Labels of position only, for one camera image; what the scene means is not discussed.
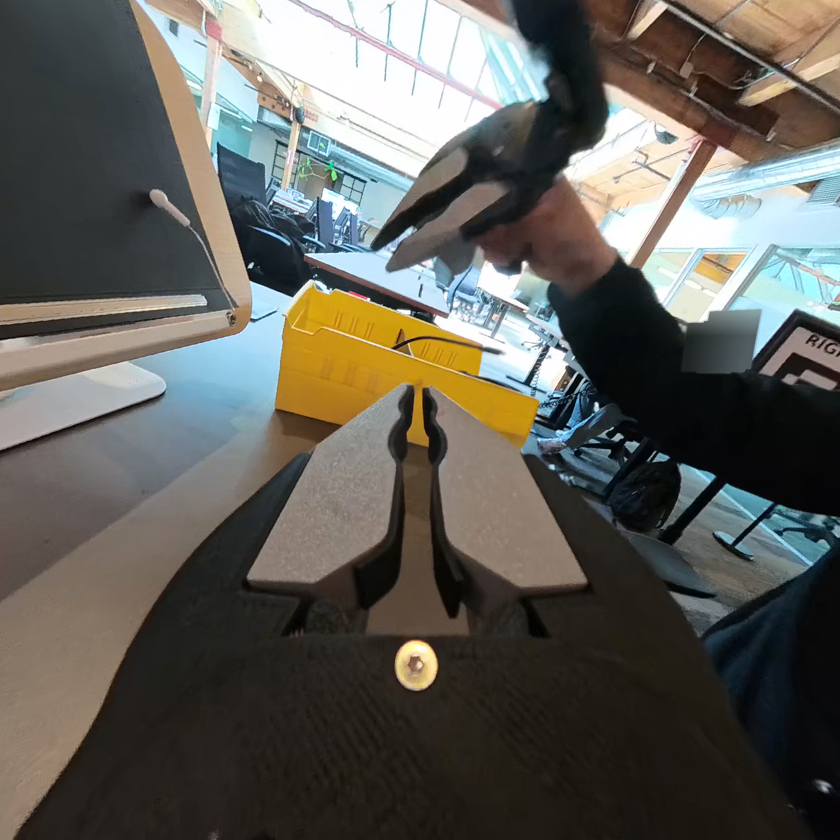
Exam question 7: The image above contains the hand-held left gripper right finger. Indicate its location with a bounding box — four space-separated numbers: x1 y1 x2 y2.
422 386 590 619

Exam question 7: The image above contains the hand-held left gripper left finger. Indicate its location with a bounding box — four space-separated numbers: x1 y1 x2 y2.
247 382 416 609

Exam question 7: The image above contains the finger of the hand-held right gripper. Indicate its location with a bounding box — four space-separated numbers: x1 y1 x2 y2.
369 101 546 252
386 182 513 273

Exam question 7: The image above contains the yellow plastic bin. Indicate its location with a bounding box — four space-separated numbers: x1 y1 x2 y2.
274 281 540 455

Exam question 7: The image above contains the person's right forearm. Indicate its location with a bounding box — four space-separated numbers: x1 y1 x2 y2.
548 258 840 518

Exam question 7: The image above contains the person's right hand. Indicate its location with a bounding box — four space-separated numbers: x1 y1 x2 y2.
474 176 623 298

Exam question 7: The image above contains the brown office table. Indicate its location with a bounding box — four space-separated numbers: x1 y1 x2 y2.
305 251 455 319

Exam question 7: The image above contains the black backpack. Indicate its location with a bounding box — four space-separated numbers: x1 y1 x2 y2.
607 459 683 534

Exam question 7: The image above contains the black office chair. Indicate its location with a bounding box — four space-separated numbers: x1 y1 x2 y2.
230 199 315 296

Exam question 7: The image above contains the person's dark clothed body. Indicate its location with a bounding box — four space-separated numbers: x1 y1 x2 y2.
703 561 840 840

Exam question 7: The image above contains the black framed white sign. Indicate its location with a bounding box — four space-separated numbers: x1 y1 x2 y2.
751 308 840 395

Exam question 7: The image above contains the black board on white stand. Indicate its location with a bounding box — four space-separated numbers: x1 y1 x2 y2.
0 0 253 454

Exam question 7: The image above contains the silver ventilation duct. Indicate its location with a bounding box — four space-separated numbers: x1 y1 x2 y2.
692 141 840 221

